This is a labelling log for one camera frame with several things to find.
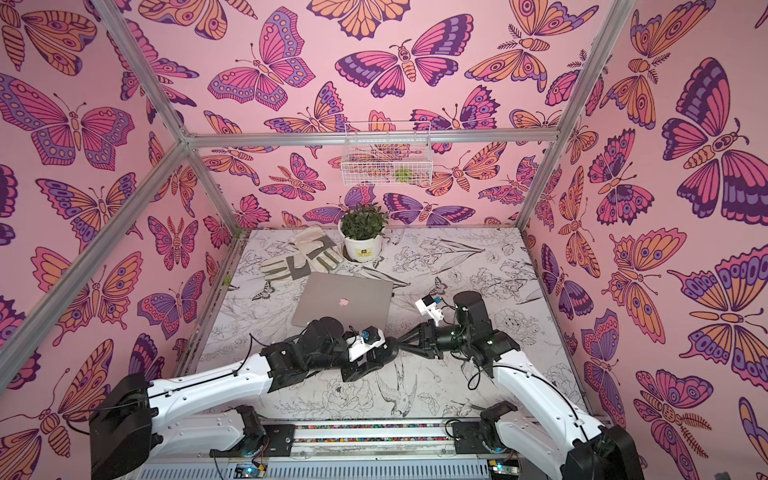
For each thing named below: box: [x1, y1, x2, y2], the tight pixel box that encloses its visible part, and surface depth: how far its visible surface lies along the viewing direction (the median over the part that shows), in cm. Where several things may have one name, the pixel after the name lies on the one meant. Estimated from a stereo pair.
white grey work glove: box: [292, 227, 344, 273], surface depth 115 cm
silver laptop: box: [291, 272, 393, 332], surface depth 105 cm
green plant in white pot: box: [338, 203, 389, 263], surface depth 101 cm
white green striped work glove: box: [260, 255, 311, 284], surface depth 109 cm
